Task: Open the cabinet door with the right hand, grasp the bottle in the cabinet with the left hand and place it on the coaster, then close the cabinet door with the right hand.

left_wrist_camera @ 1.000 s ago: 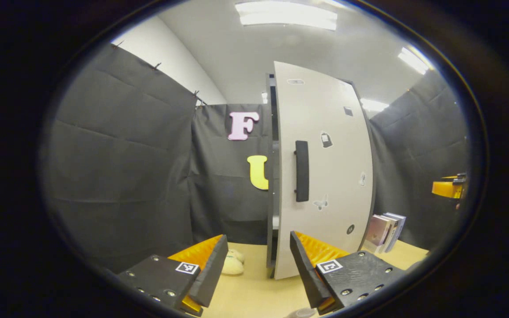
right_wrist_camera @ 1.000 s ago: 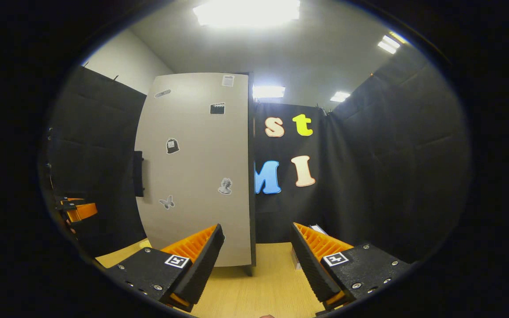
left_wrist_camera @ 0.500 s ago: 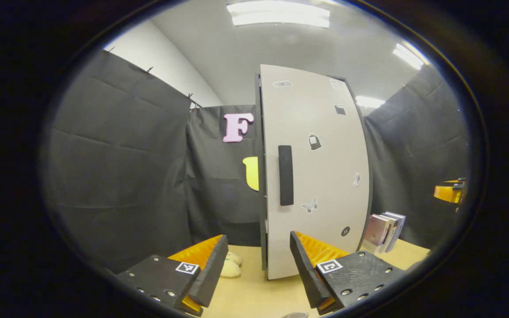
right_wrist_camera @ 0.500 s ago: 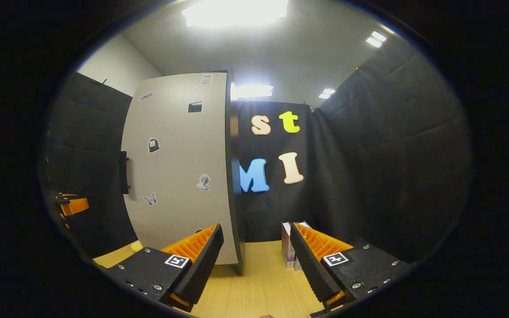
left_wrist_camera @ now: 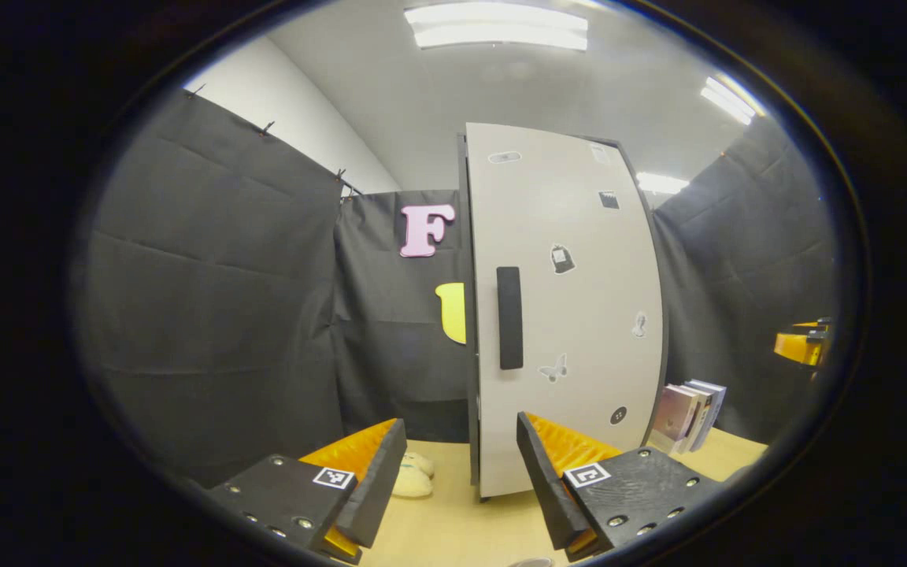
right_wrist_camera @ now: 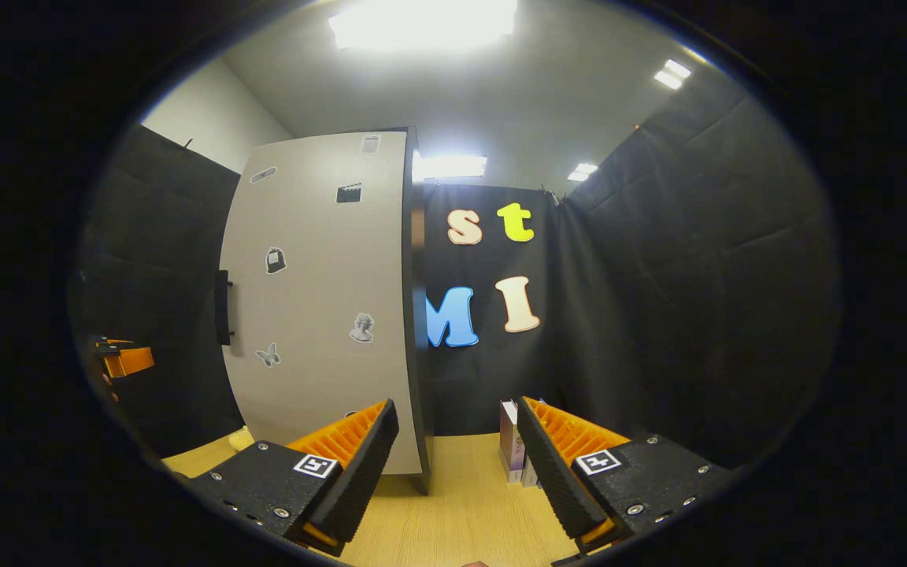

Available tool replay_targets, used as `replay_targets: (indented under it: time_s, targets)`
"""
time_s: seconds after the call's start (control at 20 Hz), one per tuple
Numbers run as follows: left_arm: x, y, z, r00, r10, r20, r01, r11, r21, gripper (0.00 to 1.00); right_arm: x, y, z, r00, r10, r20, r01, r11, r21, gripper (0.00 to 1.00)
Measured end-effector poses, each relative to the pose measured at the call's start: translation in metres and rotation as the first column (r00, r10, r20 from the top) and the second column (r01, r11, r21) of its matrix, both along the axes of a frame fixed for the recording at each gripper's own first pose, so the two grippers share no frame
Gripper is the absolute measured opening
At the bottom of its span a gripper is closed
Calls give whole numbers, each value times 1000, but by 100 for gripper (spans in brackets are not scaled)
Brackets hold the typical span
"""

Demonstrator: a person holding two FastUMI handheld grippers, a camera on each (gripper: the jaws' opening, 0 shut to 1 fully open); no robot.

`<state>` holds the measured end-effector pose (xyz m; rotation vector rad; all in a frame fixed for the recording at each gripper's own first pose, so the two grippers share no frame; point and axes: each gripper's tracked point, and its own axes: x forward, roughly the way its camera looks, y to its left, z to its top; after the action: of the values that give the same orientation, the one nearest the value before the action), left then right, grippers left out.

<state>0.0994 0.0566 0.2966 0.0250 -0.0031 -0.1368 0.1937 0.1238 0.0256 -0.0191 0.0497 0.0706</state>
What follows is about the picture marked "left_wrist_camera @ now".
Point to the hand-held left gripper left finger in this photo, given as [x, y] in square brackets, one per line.
[379, 488]

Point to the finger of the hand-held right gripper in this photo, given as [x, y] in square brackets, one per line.
[796, 348]

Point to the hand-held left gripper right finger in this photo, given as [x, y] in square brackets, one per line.
[544, 488]

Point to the round brown coaster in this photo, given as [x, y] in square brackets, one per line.
[532, 562]

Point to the dark grey cabinet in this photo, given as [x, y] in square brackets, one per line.
[472, 409]

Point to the grey cabinet door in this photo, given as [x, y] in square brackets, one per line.
[571, 315]

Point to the cream plush toy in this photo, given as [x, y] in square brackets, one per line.
[410, 480]

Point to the blue grey book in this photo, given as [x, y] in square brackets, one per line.
[717, 402]

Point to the grey white book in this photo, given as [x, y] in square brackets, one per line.
[701, 409]

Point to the pink white book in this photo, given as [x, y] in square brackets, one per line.
[670, 417]

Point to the black backdrop cloth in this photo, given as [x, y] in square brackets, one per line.
[225, 315]

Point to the double ceiling light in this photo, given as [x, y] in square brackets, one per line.
[731, 98]

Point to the large ceiling light panel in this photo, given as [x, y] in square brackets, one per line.
[497, 26]

